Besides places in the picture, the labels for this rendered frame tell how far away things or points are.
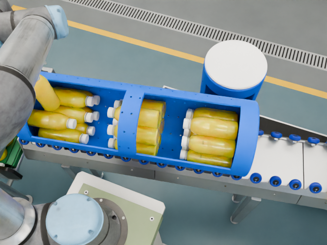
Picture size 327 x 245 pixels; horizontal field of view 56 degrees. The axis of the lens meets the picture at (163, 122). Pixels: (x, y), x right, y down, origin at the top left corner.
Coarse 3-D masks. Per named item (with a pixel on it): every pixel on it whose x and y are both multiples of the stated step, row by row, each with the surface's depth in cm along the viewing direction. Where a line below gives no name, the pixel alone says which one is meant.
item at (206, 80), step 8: (208, 80) 138; (200, 88) 157; (208, 88) 176; (216, 88) 137; (224, 88) 134; (248, 88) 133; (256, 88) 136; (232, 96) 137; (240, 96) 137; (248, 96) 139; (256, 96) 148
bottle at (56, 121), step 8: (32, 112) 119; (40, 112) 119; (48, 112) 119; (56, 112) 120; (32, 120) 118; (40, 120) 117; (48, 120) 117; (56, 120) 117; (64, 120) 117; (48, 128) 119; (56, 128) 118; (64, 128) 119
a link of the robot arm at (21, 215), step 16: (0, 192) 59; (0, 208) 58; (16, 208) 64; (32, 208) 70; (0, 224) 60; (16, 224) 64; (32, 224) 68; (0, 240) 65; (16, 240) 65; (32, 240) 69
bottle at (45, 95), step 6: (42, 78) 105; (36, 84) 103; (42, 84) 104; (48, 84) 107; (36, 90) 105; (42, 90) 106; (48, 90) 108; (36, 96) 108; (42, 96) 108; (48, 96) 109; (54, 96) 113; (42, 102) 111; (48, 102) 111; (54, 102) 114; (48, 108) 115; (54, 108) 116
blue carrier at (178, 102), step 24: (48, 72) 120; (120, 96) 130; (144, 96) 128; (168, 96) 109; (192, 96) 110; (216, 96) 112; (120, 120) 106; (168, 120) 132; (240, 120) 102; (48, 144) 122; (72, 144) 114; (96, 144) 128; (120, 144) 109; (168, 144) 129; (240, 144) 101; (216, 168) 108; (240, 168) 105
